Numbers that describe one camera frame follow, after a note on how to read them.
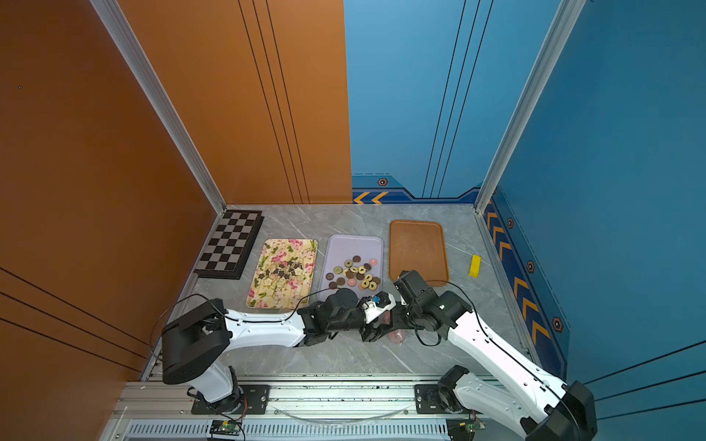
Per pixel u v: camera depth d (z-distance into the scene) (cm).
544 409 39
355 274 96
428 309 52
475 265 100
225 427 72
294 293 94
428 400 72
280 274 97
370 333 68
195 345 45
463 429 71
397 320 67
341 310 61
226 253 100
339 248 106
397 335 72
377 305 65
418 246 106
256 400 74
